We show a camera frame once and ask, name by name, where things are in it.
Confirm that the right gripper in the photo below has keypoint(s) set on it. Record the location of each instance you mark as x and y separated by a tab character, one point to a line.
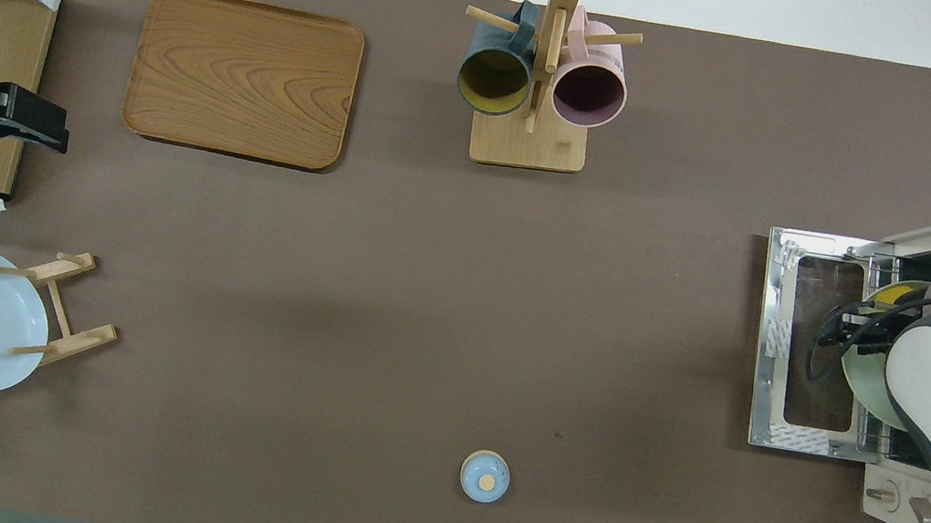
884	335

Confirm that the pale green plate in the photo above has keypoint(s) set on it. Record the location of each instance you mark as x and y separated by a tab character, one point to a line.
867	382

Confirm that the toaster oven glass door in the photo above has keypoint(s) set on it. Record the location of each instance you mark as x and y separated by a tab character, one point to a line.
762	407

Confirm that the small oven knob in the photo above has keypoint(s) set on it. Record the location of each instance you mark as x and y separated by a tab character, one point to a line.
883	496

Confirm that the wooden serving tray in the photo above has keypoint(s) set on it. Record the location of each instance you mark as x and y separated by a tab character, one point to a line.
244	76

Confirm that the wooden plate rack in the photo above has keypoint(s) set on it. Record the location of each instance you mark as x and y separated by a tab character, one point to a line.
80	338

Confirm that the pink mug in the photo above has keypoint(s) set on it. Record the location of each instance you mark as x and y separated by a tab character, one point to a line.
590	94

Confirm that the wooden mug tree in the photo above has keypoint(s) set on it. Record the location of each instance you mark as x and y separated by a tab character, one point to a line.
529	146

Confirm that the small blue jar cork lid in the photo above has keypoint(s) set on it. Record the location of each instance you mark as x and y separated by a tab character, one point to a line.
484	477

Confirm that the brown table mat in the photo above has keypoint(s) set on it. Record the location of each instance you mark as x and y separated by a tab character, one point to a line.
421	310

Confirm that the dark teal mug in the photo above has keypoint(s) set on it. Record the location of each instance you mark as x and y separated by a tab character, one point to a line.
492	81

